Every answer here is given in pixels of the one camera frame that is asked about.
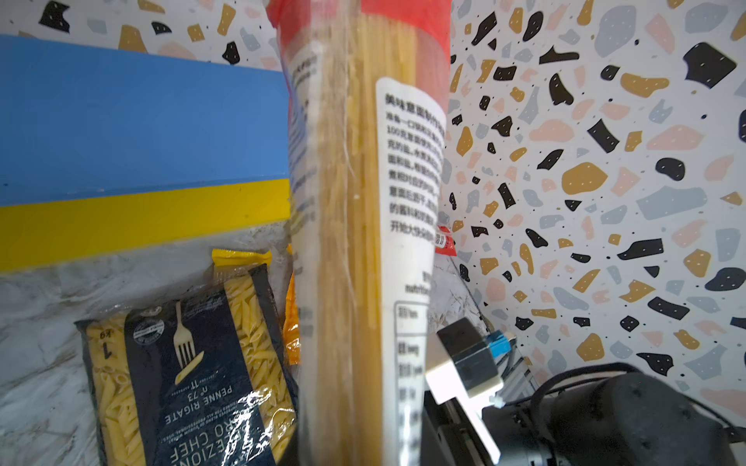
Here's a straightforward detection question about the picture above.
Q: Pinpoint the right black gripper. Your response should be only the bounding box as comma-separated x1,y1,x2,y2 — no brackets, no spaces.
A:
420,373,745,465

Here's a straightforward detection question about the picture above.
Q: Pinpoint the red clear spaghetti pack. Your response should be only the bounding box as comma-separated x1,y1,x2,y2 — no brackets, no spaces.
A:
266,1,451,465

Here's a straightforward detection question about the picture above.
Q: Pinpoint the dark penne pasta bag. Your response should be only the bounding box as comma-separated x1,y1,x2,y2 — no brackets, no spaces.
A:
76,250,297,465

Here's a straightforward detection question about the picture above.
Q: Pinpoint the red long spaghetti pack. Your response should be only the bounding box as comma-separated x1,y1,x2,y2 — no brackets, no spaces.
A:
435,225,458,257

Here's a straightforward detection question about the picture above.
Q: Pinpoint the blue orange orecchiette bag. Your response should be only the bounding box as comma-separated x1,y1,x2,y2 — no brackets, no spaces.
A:
283,272,301,366

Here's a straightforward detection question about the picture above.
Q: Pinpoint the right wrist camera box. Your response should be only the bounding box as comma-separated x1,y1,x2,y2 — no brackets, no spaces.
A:
422,318,513,465

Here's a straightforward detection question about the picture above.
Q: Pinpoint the yellow shelf unit frame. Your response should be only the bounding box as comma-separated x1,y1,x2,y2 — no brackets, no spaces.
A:
1,180,289,273

